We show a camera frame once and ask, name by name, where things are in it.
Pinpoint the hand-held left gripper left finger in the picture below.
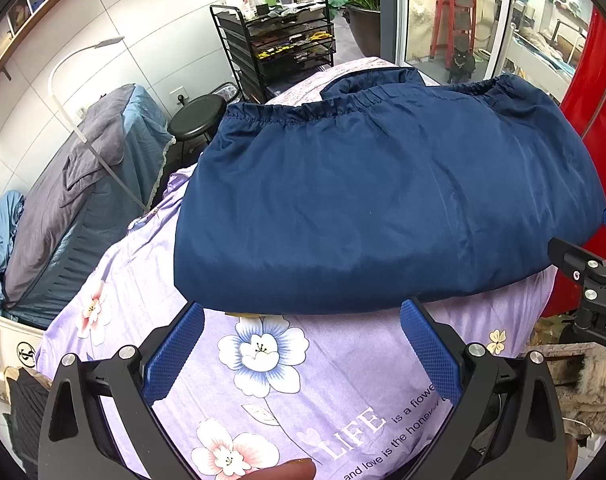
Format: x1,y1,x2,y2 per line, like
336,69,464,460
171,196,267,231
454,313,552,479
37,301,206,480

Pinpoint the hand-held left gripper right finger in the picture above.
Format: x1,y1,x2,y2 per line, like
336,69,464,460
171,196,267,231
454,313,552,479
399,297,568,480

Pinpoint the navy blue jacket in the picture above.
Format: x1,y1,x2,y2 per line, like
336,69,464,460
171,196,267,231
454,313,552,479
173,66,606,316

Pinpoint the person's left hand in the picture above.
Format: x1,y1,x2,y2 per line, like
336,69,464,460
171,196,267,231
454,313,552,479
273,457,318,480

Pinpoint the beige fuzzy cloth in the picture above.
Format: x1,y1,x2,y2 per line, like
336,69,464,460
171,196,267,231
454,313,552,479
527,341,606,437

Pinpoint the purple floral bedsheet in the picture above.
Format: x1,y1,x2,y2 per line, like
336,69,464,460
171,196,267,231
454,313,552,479
36,57,558,480

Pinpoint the black ribbed cloth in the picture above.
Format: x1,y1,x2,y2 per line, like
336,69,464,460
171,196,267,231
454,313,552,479
6,366,52,479

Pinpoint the white box with round logo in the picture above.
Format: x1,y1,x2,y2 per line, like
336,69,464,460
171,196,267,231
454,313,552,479
0,309,50,377

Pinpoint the grey blanket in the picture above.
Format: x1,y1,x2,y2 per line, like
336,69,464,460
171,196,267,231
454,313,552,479
3,85,136,309

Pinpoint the blue covered bed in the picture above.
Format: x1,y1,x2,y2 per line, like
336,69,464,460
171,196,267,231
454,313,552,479
6,84,177,332

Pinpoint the light blue quilt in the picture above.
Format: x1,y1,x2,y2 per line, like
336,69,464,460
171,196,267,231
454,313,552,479
0,190,27,317

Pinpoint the black cat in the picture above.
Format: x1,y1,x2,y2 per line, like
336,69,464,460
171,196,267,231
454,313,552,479
446,35,476,85

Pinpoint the glass sliding door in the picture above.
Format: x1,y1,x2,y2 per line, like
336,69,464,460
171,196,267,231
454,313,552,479
378,0,600,88

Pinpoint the black round stool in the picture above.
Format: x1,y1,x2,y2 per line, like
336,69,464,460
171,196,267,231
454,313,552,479
169,95,227,161

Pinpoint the red ladder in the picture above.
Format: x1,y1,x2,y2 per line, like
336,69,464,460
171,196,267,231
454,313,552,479
429,0,480,62

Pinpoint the white floor lamp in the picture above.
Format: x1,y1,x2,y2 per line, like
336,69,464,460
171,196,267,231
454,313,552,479
48,36,152,212

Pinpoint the black plant pot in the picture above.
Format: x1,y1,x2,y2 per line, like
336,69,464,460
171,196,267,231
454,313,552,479
344,4,384,59

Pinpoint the white metal bed frame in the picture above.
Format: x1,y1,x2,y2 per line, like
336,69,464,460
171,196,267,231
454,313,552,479
512,19,592,80

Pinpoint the black wire rack cart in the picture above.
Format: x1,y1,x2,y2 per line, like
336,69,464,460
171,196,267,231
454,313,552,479
209,0,337,104

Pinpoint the wooden wall shelf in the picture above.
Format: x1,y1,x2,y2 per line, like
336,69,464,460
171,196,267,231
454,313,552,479
0,0,115,102

